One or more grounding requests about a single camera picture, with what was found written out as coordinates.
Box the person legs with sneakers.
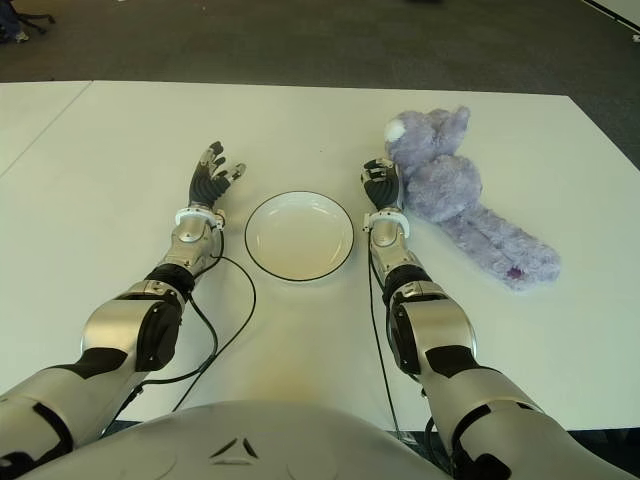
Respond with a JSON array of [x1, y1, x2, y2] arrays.
[[0, 4, 29, 45]]

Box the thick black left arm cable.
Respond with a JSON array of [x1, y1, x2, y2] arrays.
[[142, 294, 220, 386]]

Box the thin black left hand cable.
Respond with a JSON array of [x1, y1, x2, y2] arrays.
[[172, 227, 257, 412]]

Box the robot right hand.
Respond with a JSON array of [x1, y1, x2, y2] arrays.
[[359, 157, 404, 214]]

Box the thin black hand cable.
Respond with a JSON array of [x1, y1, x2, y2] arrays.
[[367, 227, 401, 436], [172, 227, 257, 412]]

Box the thin black right hand cable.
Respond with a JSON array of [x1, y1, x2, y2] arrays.
[[367, 227, 401, 436]]

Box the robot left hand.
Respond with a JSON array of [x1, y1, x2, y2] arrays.
[[187, 141, 248, 209]]

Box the purple plush doll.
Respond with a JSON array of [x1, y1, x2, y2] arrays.
[[383, 105, 562, 296]]

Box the black office chair base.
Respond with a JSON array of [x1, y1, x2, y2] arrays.
[[14, 0, 57, 35]]

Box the white plate with black rim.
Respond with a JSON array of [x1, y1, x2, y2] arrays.
[[244, 191, 356, 282]]

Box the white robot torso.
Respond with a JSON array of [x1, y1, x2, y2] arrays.
[[29, 399, 451, 480]]

